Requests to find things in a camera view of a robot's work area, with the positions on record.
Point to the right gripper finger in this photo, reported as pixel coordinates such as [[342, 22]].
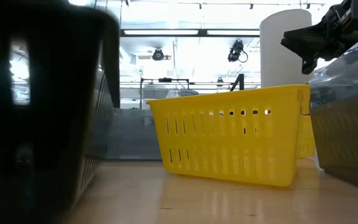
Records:
[[312, 42], [309, 66]]

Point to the translucent grey plastic basket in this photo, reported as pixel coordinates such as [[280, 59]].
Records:
[[132, 137], [346, 140]]

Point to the black slotted plastic basket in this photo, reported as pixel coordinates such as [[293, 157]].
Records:
[[57, 93]]

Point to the white shade table lamp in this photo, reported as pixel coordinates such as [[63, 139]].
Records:
[[284, 46]]

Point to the black overhead beam with light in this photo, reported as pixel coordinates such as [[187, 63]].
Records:
[[200, 32]]

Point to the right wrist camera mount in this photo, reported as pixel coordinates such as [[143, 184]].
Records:
[[350, 15]]

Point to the round black ceiling camera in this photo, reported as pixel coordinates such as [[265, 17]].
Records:
[[158, 54]]

